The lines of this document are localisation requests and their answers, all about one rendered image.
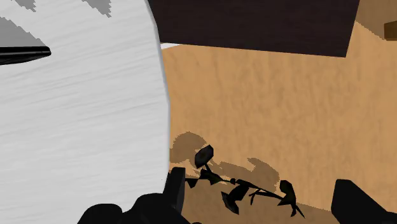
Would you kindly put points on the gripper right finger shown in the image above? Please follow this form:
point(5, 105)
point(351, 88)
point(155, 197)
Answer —
point(353, 204)

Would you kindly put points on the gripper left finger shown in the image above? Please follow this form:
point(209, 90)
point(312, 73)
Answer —
point(149, 209)

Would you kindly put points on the black spindly figure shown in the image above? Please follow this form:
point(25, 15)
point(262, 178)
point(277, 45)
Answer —
point(238, 192)

